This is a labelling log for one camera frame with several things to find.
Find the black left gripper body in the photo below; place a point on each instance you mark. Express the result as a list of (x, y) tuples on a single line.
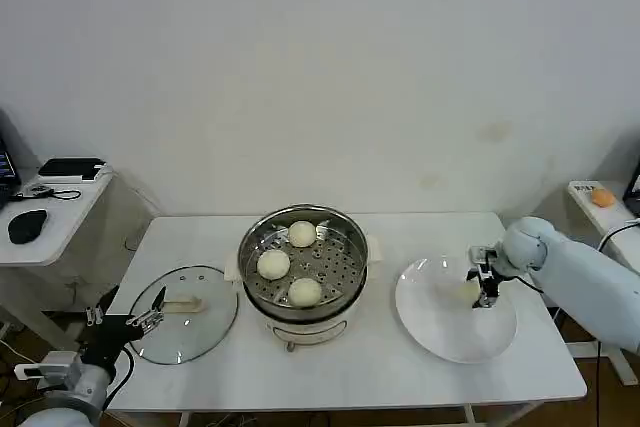
[(110, 339)]

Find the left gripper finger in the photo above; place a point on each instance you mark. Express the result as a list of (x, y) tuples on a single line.
[(100, 311), (150, 319)]

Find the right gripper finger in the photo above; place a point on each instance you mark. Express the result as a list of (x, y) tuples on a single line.
[(480, 299), (492, 297)]

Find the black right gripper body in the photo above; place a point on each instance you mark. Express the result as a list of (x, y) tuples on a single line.
[(487, 282)]

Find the white steamed bun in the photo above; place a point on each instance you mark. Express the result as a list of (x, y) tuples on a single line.
[(465, 291), (302, 234), (273, 264), (305, 292)]

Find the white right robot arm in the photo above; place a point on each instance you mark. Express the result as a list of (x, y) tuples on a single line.
[(575, 272)]

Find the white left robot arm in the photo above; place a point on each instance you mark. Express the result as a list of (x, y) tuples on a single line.
[(75, 392)]

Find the white round plate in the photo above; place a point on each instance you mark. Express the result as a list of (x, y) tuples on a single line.
[(450, 327)]

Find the round glass lid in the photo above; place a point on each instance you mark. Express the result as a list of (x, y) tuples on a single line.
[(190, 332)]

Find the white side desk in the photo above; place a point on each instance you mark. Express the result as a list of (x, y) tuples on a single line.
[(617, 232), (55, 242)]

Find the black computer mouse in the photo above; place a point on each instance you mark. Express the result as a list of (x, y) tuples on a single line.
[(27, 226)]

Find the orange round object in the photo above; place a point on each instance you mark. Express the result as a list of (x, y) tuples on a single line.
[(603, 197)]

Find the black flat box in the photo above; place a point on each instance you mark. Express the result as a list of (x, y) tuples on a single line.
[(71, 168)]

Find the steel steamer basket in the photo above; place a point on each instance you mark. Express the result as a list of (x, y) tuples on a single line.
[(340, 257)]

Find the white electric cooker base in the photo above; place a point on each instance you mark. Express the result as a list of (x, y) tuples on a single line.
[(310, 334)]

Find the black laptop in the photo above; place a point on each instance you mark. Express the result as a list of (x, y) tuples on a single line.
[(6, 169)]

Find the dark laptop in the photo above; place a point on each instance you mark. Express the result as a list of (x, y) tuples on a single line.
[(635, 192)]

